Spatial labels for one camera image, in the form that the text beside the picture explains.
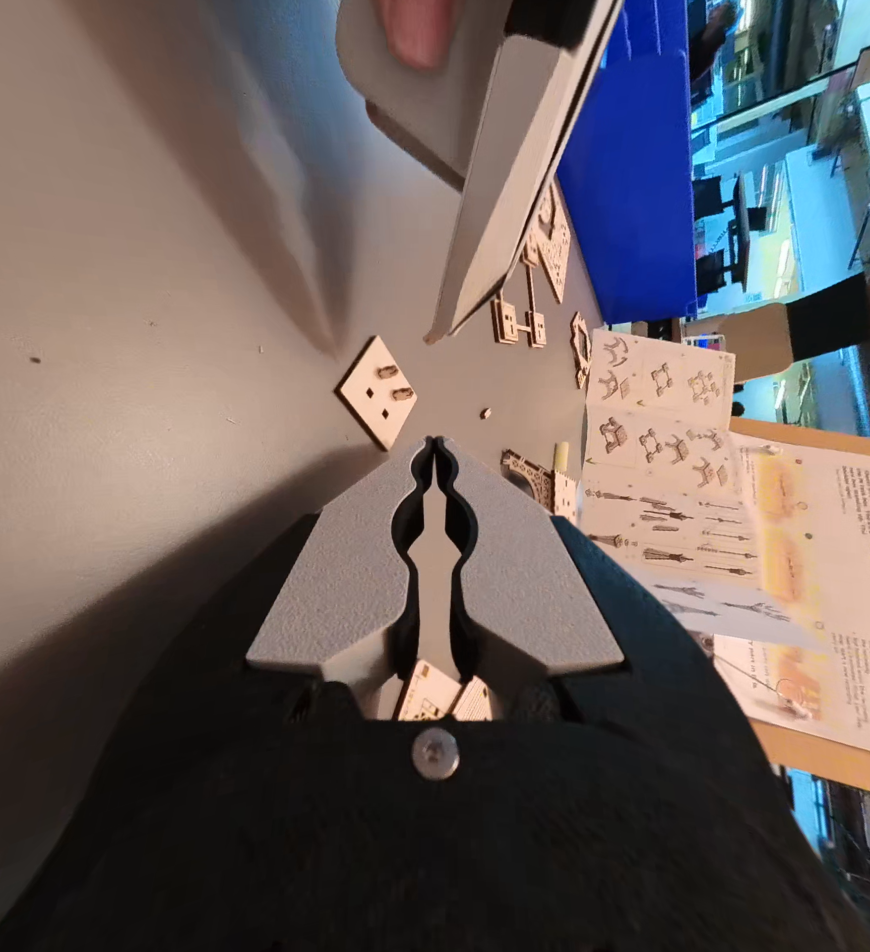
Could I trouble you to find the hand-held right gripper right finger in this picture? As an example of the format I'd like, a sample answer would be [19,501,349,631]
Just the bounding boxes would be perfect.
[437,435,625,700]

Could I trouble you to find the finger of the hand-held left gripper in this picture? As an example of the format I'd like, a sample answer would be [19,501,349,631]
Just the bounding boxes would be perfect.
[426,0,625,345]

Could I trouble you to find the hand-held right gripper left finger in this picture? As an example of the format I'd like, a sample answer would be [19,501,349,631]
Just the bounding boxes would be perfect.
[245,435,437,718]

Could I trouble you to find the small square wooden plate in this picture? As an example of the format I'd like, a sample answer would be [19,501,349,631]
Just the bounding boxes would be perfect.
[334,335,417,452]

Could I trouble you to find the grey desk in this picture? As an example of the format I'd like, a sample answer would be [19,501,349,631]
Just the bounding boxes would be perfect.
[0,0,607,952]

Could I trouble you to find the person's left hand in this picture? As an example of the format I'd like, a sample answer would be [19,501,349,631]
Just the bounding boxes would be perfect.
[374,0,460,72]

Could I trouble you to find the wooden puzzle sheet with arcs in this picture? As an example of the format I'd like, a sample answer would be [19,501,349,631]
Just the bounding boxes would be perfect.
[535,182,573,304]

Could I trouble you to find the wooden tower base model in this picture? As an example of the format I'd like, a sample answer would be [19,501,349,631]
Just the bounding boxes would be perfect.
[500,448,579,525]

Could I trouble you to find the blue plastic bin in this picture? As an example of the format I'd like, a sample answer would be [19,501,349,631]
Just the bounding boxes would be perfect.
[554,0,700,324]

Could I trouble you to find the large empty wooden puzzle sheet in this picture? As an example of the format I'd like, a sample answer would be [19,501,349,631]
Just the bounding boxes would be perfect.
[398,658,494,721]

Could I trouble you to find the folded paper assembly instructions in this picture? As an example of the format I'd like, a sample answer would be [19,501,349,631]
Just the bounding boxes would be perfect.
[576,327,793,648]

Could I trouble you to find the white printed guide sheet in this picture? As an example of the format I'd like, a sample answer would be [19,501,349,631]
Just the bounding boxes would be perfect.
[710,435,870,763]

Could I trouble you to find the light wooden side table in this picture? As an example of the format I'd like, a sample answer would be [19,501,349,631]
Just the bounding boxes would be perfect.
[729,416,870,804]

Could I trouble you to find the wooden four-square frame piece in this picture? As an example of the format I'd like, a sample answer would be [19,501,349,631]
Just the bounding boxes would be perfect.
[491,245,549,349]

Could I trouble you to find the wooden diamond frame piece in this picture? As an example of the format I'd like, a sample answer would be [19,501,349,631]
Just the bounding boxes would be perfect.
[569,312,594,390]

